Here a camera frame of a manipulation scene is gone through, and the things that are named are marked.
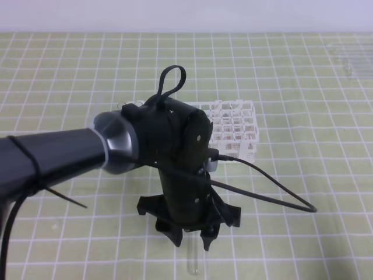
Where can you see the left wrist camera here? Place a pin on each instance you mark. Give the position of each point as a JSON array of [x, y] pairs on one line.
[[211, 162]]

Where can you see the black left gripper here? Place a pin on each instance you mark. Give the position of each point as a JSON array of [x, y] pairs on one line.
[[188, 200]]

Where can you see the spare glass tubes pile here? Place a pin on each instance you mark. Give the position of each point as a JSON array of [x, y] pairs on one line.
[[355, 59]]

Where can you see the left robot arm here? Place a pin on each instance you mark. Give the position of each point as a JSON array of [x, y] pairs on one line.
[[169, 135]]

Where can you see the clear glass test tube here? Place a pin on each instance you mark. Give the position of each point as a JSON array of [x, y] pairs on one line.
[[192, 253]]

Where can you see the green grid tablecloth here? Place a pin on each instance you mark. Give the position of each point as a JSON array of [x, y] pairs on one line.
[[315, 137]]

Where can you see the white plastic test tube rack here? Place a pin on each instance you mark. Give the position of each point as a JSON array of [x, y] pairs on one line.
[[235, 129]]

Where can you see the glass tube in rack leftmost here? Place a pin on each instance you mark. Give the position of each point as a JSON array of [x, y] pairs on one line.
[[121, 104]]

